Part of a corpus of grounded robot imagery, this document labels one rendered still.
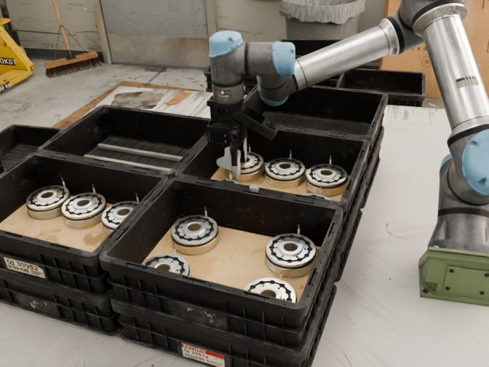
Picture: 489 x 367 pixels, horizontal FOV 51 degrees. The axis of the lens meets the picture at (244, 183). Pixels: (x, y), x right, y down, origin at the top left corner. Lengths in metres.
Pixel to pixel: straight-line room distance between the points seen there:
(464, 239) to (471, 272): 0.07
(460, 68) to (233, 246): 0.60
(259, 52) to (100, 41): 3.72
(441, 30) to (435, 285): 0.55
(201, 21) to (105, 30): 0.89
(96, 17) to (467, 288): 4.05
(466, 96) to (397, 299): 0.46
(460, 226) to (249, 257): 0.45
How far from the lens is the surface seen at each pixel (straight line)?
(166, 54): 4.58
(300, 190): 1.29
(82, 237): 1.23
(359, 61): 1.33
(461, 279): 1.20
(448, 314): 1.21
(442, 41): 1.20
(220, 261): 1.09
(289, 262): 1.04
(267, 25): 4.24
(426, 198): 1.54
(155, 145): 1.55
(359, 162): 1.22
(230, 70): 1.19
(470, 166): 1.07
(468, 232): 1.18
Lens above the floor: 1.55
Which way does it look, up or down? 33 degrees down
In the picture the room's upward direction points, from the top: 3 degrees counter-clockwise
